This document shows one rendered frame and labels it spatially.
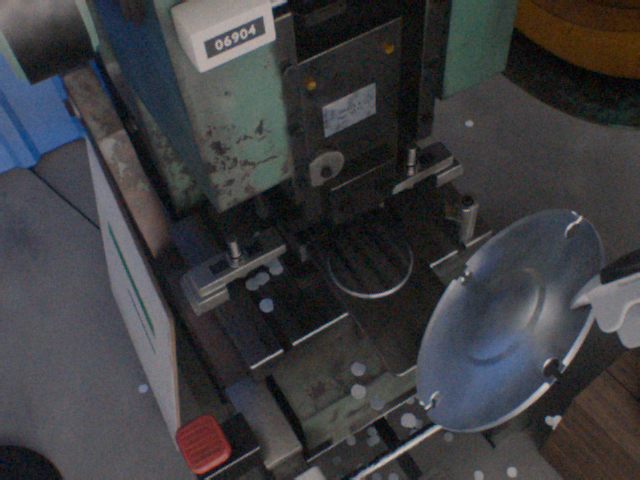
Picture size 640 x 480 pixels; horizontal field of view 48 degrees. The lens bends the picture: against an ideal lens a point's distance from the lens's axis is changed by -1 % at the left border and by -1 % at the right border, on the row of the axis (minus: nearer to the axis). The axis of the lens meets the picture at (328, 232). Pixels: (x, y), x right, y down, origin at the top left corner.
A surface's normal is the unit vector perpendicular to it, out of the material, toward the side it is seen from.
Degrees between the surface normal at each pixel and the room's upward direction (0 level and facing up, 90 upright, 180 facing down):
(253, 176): 90
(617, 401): 0
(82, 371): 0
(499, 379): 54
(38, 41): 94
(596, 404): 0
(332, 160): 90
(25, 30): 86
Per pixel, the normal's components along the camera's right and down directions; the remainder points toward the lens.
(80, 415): -0.05, -0.55
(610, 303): -0.75, -0.43
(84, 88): 0.22, -0.11
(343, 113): 0.51, 0.70
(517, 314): -0.79, -0.54
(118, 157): 0.47, 0.52
